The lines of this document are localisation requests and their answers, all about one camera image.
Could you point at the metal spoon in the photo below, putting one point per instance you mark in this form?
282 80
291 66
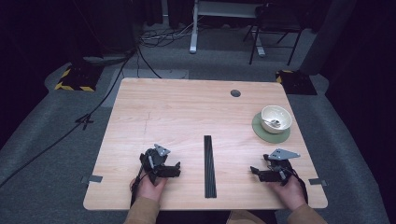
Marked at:
271 122

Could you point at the gray curtain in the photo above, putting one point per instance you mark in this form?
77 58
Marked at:
327 34

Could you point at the person's left hand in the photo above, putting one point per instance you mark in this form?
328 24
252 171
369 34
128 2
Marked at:
150 188

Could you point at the green round coaster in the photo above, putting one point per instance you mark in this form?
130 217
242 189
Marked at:
264 135

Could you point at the black chair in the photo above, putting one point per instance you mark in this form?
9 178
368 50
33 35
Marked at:
274 25

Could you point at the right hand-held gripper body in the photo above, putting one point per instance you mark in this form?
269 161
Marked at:
278 168

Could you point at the person's lap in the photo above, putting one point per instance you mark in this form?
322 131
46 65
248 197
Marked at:
246 218

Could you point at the white desk frame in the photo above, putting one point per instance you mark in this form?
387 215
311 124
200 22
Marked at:
194 28

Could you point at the black yellow striped base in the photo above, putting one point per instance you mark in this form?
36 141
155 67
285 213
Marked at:
295 82
77 81

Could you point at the white bowl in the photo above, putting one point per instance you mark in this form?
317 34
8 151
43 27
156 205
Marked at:
276 118

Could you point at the gray tape strip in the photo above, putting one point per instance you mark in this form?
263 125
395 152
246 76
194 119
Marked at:
317 182
93 179

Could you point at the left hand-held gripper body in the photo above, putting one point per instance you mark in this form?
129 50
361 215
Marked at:
154 157

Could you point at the dark table grommet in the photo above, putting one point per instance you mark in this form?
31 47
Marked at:
235 93

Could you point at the person's right hand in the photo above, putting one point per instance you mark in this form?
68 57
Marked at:
291 193

